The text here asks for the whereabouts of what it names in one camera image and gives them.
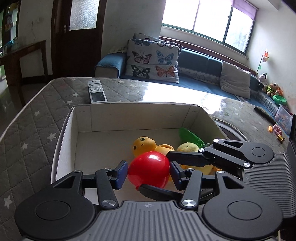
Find wooden shelf cabinet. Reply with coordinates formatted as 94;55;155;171
0;0;21;56

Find plain grey pillow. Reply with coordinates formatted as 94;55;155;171
219;61;251;100

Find flat butterfly print pillow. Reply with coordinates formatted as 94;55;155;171
133;32;183;50

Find grey cardboard box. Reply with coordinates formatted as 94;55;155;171
50;103;229;205

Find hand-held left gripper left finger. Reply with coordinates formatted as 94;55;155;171
50;160;129;210

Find red plastic ball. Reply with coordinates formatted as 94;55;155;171
128;151;171;189

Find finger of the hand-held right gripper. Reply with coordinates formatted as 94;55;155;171
138;184;218;205
166;138;254;177

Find orange rubber duck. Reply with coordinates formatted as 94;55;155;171
132;137;175;161

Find black remote control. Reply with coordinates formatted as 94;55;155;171
254;106;276;122

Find large butterfly print pillow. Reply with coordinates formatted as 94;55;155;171
125;39;180;84

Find green packet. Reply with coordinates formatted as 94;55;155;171
179;127;205;148

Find window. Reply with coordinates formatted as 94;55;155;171
162;0;258;55

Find dark wooden door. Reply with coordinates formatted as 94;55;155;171
51;0;107;78

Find brown plush toy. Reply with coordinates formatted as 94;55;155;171
266;83;279;96

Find purple window blind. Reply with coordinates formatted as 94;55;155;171
232;0;259;20

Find white remote control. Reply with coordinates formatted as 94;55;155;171
87;79;107;104

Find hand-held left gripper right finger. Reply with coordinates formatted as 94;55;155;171
170;161;244;211

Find clear plastic storage box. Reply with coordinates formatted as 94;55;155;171
275;104;293;136

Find grey star quilted table cover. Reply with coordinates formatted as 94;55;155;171
0;76;296;232

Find cow plush toy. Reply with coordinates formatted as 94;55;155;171
258;72;268;87

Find dark wooden side table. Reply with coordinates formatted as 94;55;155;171
0;40;49;105

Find round table turntable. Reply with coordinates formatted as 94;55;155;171
213;117;250;142

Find blue sofa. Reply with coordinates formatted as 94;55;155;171
94;47;280;116

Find yellow plush duck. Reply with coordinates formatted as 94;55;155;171
177;142;223;176

